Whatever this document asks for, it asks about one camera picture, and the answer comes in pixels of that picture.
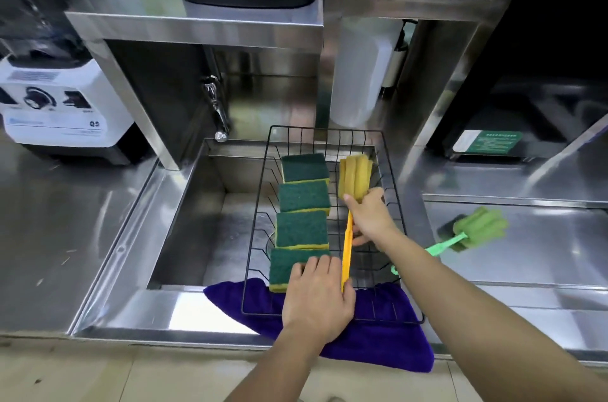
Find person's left hand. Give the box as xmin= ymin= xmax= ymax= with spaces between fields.
xmin=282 ymin=254 xmax=357 ymax=339

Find person's right hand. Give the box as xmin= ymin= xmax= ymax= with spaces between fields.
xmin=343 ymin=187 xmax=404 ymax=248

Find yellow sponge bottle brush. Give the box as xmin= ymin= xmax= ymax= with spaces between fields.
xmin=338 ymin=155 xmax=375 ymax=293

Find person's right forearm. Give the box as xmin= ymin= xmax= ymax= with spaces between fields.
xmin=380 ymin=225 xmax=608 ymax=402

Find person's left forearm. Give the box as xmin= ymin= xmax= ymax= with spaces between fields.
xmin=223 ymin=318 xmax=345 ymax=402

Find green yellow scouring sponge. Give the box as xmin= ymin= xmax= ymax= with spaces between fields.
xmin=281 ymin=153 xmax=330 ymax=184
xmin=277 ymin=180 xmax=332 ymax=216
xmin=269 ymin=248 xmax=331 ymax=293
xmin=275 ymin=210 xmax=330 ymax=250

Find purple cloth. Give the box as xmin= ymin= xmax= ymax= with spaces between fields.
xmin=203 ymin=278 xmax=436 ymax=374

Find green sponge bottle brush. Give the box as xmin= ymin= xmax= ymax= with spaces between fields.
xmin=391 ymin=207 xmax=509 ymax=277

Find translucent white plastic bottle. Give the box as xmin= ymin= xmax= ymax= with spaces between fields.
xmin=329 ymin=17 xmax=402 ymax=129

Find stainless steel sink basin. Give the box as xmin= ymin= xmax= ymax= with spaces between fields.
xmin=147 ymin=138 xmax=401 ymax=291

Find green and white label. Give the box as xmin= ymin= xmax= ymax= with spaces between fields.
xmin=451 ymin=129 xmax=523 ymax=154

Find chrome faucet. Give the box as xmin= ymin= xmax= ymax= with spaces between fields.
xmin=201 ymin=75 xmax=231 ymax=143

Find white blender base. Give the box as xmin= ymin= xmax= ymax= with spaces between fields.
xmin=0 ymin=54 xmax=136 ymax=166

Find dark blender jar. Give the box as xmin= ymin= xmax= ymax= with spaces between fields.
xmin=0 ymin=0 xmax=92 ymax=67

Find black wire rack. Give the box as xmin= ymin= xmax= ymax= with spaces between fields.
xmin=241 ymin=125 xmax=425 ymax=326

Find stainless steel shelf frame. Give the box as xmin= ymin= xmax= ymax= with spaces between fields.
xmin=325 ymin=0 xmax=548 ymax=165

